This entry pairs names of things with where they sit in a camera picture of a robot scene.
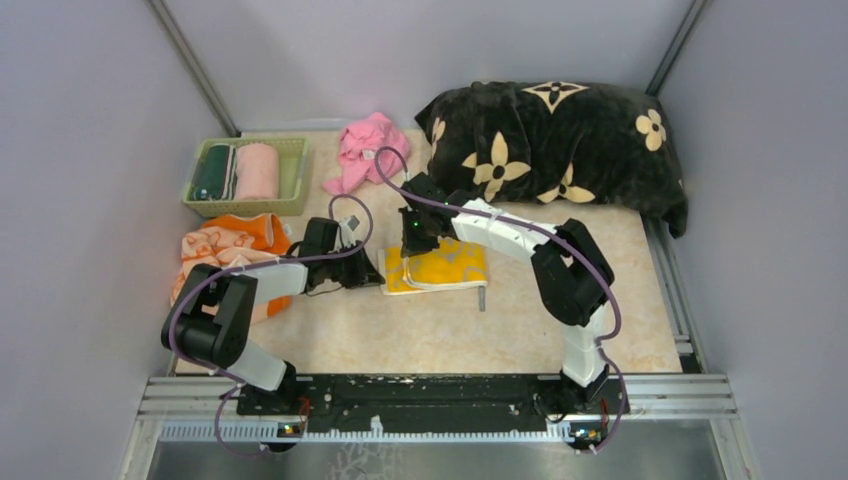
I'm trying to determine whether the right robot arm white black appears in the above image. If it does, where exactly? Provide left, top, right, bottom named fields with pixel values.
left=396, top=173, right=622, bottom=412

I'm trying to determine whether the orange peach towel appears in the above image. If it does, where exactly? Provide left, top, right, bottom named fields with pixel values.
left=170, top=213, right=291, bottom=305

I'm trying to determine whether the green plastic basket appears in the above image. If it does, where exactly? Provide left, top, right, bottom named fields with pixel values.
left=180, top=136, right=311, bottom=218

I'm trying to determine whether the black floral pillow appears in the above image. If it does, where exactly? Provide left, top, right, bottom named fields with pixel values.
left=415, top=81, right=688, bottom=238

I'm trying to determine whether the rolled dark green towel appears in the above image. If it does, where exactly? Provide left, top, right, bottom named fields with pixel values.
left=188, top=143, right=237, bottom=201

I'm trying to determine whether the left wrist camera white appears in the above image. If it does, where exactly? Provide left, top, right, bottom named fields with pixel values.
left=339, top=215, right=360, bottom=249

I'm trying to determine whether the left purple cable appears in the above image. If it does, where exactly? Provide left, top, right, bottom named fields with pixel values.
left=162, top=193, right=376, bottom=460

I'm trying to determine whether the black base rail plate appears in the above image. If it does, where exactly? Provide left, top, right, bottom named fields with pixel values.
left=236, top=373, right=630, bottom=435

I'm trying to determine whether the rolled peach towel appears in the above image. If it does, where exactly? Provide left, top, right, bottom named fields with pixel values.
left=234, top=143, right=279, bottom=200

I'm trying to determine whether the grey yellow duck towel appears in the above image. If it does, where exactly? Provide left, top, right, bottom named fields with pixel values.
left=378, top=239, right=488, bottom=312

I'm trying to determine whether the pink towel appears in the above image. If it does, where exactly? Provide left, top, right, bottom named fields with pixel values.
left=323, top=112, right=411, bottom=195

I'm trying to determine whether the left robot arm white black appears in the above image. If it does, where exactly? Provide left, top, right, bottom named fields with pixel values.
left=161, top=217, right=385, bottom=415

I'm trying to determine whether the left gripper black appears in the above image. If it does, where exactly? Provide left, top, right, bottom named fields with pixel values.
left=323, top=240, right=386, bottom=289

